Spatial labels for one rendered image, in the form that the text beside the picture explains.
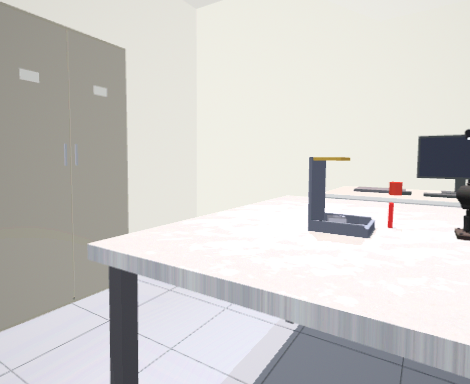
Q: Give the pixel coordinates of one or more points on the red peg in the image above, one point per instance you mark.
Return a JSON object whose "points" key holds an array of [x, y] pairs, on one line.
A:
{"points": [[390, 216]]}

